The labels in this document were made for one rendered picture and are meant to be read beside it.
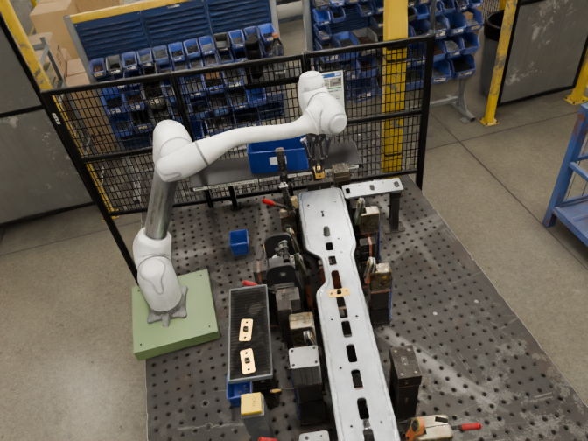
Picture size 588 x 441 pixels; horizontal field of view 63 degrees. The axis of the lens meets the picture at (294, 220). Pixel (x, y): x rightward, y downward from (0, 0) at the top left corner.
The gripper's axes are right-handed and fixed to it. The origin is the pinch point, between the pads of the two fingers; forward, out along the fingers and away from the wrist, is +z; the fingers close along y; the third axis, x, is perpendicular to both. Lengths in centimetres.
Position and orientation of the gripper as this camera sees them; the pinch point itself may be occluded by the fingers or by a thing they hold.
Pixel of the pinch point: (318, 164)
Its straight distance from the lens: 205.3
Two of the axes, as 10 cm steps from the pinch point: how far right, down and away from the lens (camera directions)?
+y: 9.9, -1.4, 0.0
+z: 1.1, 7.3, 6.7
